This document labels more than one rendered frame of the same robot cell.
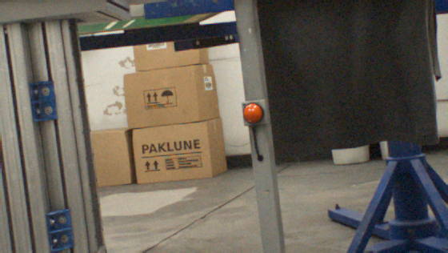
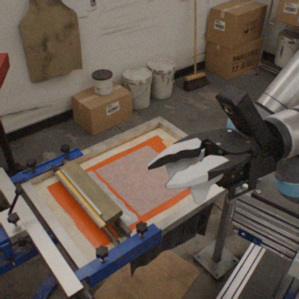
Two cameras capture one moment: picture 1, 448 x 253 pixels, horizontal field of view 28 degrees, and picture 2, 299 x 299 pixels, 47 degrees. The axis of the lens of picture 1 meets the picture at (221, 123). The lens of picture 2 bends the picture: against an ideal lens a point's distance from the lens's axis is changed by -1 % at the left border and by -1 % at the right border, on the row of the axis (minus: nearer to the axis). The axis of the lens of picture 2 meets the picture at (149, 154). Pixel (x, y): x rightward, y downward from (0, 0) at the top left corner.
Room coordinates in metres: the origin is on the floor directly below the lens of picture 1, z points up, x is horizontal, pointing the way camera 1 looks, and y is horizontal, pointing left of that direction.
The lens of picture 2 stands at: (3.18, 0.30, 1.98)
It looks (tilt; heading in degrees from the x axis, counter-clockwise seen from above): 39 degrees down; 214
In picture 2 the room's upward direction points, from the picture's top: straight up
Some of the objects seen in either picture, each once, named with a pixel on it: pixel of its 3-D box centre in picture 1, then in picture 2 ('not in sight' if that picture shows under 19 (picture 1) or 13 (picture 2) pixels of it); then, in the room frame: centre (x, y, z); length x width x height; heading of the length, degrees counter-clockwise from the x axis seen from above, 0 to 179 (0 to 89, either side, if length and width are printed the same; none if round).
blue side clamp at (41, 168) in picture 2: not in sight; (51, 168); (2.49, -0.70, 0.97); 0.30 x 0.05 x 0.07; 163
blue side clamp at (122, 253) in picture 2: not in sight; (123, 252); (2.65, -0.17, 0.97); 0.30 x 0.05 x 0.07; 163
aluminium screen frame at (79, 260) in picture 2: not in sight; (132, 180); (2.34, -0.36, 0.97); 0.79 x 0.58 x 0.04; 163
